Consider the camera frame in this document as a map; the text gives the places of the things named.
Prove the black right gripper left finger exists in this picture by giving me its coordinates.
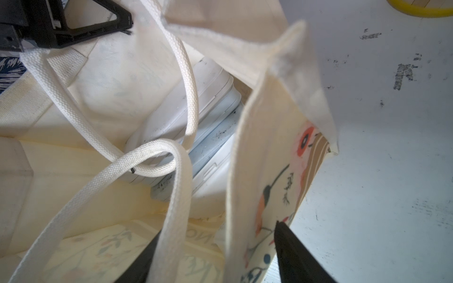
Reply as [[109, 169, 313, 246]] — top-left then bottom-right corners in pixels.
[[114, 231, 161, 283]]

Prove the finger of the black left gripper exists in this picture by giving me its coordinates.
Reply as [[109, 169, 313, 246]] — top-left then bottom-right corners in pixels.
[[1, 0, 133, 51]]

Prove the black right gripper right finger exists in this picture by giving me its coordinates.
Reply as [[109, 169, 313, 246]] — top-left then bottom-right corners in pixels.
[[274, 222, 336, 283]]

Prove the cream canvas tote bag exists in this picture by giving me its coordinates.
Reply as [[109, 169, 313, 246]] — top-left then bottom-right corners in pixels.
[[1, 1, 338, 283]]

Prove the light blue pencil case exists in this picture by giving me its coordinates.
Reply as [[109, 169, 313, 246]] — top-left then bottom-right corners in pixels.
[[150, 88, 245, 202]]

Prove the white pencil case in bag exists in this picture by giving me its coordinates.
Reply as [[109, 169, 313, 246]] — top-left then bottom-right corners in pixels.
[[123, 56, 234, 185]]

